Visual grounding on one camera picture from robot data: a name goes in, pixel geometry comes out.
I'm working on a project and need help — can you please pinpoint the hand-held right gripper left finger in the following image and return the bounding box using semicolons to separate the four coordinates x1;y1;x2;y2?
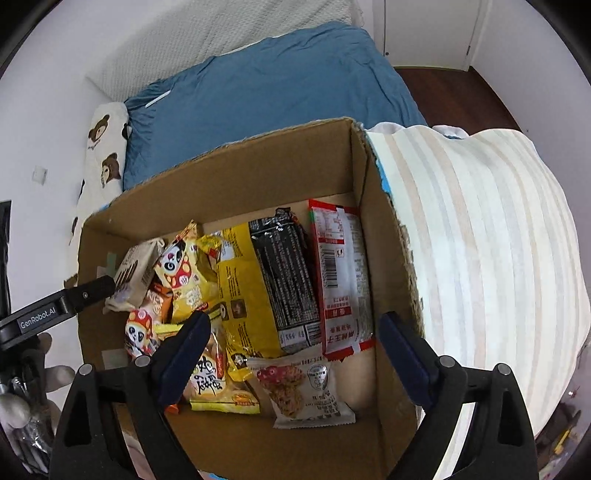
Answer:
48;309;212;480

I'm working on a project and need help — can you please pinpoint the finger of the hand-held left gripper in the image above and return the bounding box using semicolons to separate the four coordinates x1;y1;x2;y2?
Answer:
60;275;116;315
0;200;13;320

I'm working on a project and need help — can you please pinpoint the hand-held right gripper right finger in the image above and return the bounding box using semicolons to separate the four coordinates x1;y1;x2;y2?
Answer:
378;311;539;480

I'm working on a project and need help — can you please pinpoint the yellow chips packet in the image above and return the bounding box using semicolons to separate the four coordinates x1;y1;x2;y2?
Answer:
154;322;262;415

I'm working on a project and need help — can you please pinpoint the beige chocolate stick packet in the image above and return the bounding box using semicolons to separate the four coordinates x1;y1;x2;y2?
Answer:
105;237;166;315

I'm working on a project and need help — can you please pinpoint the red panda snack packet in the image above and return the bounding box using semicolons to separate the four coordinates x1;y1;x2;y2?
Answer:
124;308;163;361

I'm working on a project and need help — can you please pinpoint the orange panda snack packet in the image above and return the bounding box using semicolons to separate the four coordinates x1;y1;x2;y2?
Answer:
147;283;175;324

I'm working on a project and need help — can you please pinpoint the yellow panda snack packet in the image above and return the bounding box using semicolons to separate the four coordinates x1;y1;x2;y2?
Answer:
154;220;223;325

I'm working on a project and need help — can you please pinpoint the large yellow and black packet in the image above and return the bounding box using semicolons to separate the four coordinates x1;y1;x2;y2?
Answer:
196;207;324;382

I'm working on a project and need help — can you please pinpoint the red and white snack packet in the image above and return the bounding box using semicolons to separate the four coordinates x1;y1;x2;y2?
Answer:
307;199;376;362

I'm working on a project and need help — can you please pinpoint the white cookie packet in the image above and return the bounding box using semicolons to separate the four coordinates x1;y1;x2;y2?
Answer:
246;354;356;429

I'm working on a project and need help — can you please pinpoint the blue printed cardboard box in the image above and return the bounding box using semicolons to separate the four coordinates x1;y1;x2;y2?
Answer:
76;117;426;480

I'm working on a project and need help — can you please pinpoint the person's left hand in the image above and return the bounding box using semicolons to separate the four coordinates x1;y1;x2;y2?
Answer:
0;332;76;472

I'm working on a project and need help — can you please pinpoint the cat print pink striped blanket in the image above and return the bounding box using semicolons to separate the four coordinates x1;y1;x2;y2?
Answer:
364;122;591;468

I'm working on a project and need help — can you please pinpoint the white bear print pillow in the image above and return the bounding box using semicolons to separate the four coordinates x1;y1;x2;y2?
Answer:
68;102;133;246

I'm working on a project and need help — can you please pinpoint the pile of small clutter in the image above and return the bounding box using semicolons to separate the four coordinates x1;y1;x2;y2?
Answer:
538;405;583;480

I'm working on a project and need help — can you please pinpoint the grey quilted headboard cushion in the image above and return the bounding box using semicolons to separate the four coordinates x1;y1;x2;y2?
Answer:
85;0;357;100

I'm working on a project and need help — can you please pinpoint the white door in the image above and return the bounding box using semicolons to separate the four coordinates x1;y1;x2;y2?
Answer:
373;0;486;71

